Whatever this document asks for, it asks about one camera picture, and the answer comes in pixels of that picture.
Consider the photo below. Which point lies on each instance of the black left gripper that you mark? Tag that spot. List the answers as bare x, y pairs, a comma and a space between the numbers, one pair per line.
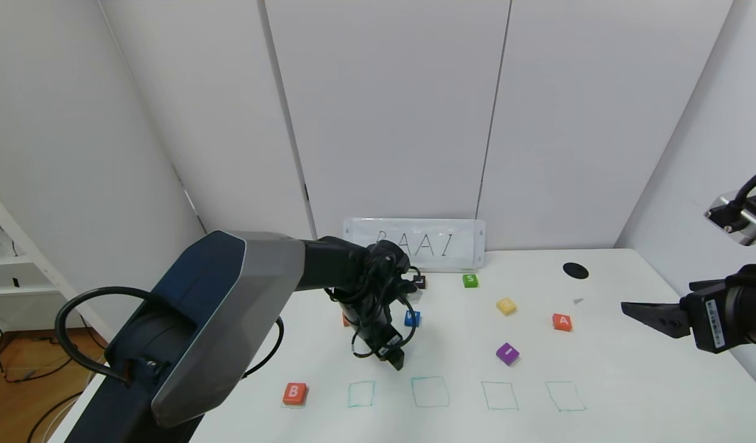
387, 347

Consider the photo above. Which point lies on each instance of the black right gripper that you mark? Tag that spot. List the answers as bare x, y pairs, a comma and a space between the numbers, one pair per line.
712, 322

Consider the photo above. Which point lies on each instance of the orange letter B block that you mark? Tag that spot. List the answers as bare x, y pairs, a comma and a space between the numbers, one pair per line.
295, 392

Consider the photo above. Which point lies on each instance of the grey and black left arm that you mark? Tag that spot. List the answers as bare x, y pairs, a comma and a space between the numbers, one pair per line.
230, 307

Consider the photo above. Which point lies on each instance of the white BAAI sign board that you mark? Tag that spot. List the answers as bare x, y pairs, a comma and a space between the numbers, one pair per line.
451, 243

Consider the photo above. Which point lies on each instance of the blue letter W block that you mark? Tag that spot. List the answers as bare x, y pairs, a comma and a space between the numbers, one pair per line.
414, 319

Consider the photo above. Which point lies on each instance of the black letter L block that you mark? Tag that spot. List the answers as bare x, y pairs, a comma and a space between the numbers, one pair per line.
422, 283

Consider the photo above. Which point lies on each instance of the green letter S block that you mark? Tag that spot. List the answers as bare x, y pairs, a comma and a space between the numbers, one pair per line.
470, 280

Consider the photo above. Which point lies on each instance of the purple letter I block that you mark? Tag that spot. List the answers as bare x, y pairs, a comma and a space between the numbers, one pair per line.
507, 354

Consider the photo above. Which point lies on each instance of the yellow letter block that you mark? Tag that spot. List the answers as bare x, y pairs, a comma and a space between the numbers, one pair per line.
506, 306

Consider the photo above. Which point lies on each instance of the orange letter A block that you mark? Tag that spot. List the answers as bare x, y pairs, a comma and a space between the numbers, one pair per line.
562, 322

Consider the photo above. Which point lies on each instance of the white shelf unit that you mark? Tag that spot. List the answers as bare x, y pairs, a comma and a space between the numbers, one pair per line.
15, 261

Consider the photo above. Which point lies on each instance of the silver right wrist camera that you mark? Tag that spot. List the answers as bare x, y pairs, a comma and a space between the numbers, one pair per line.
747, 221

